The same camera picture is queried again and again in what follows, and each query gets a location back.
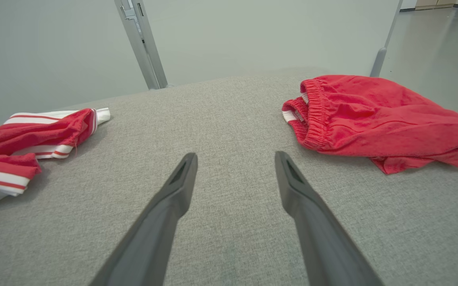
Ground grey metal stand pole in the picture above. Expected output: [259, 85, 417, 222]
[369, 0, 404, 78]

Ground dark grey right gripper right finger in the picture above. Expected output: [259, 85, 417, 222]
[274, 151, 385, 286]

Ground red basketball jersey white trim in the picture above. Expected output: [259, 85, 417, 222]
[0, 108, 111, 206]

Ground grey fabric sofa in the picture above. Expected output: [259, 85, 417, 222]
[0, 71, 458, 286]

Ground aluminium partition post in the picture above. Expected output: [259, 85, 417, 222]
[114, 0, 169, 90]

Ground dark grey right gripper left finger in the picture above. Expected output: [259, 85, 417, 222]
[89, 153, 199, 286]

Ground red shorts with white stripe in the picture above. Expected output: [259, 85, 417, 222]
[281, 75, 458, 176]

